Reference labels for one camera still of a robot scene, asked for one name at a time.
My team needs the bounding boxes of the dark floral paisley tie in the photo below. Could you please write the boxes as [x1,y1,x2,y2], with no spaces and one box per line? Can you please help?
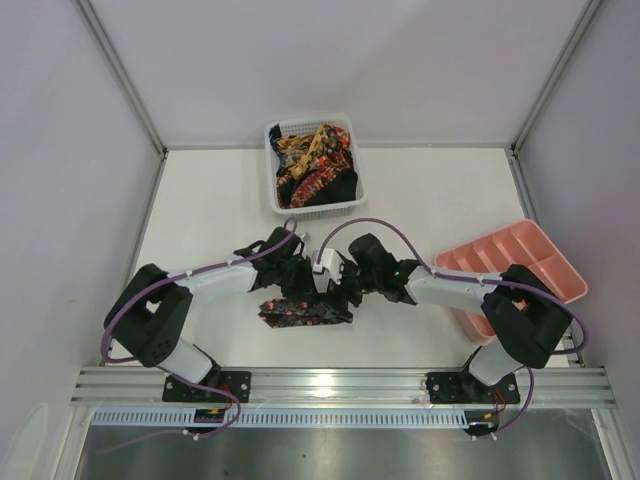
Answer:
[258,294,353,329]

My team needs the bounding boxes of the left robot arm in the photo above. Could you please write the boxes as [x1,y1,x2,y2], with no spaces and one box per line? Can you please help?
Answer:
[101,227,306,384]

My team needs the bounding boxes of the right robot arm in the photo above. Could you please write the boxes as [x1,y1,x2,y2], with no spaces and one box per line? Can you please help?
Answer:
[312,234,572,403]

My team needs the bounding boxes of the black tie in basket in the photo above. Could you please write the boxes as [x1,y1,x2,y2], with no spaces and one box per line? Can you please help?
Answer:
[318,168,359,205]

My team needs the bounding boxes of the red multicolour patterned tie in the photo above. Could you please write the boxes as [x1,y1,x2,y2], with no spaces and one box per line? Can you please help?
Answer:
[289,123,355,208]

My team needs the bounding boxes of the yellow patterned tie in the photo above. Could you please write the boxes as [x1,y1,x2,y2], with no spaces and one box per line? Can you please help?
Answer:
[270,128,322,179]

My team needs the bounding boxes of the white perforated plastic basket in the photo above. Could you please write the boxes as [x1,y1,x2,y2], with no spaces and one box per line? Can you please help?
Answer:
[264,113,367,218]

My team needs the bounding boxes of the pink divided organiser tray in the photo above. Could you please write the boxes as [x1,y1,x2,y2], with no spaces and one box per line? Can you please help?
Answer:
[432,219,588,345]

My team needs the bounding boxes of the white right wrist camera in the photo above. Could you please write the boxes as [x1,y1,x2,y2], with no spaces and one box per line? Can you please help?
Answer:
[311,248,345,286]

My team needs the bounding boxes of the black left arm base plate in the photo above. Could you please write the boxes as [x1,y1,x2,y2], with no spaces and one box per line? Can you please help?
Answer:
[162,369,252,403]

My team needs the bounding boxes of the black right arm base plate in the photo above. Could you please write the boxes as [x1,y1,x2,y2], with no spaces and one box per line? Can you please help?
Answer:
[426,371,521,405]

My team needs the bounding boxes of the aluminium front rail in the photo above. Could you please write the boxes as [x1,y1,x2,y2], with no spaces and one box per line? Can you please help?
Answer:
[71,366,617,409]

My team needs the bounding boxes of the white slotted cable duct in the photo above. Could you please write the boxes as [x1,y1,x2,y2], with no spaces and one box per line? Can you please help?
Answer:
[91,407,469,429]

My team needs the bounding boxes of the left aluminium frame post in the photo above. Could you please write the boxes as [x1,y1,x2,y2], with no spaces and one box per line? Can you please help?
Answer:
[72,0,167,160]

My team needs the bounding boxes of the aluminium frame post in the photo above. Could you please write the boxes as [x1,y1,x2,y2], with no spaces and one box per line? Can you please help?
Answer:
[511,0,607,155]
[72,0,167,160]

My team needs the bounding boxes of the right aluminium frame post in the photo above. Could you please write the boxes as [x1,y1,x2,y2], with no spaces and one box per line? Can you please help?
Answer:
[511,0,607,155]

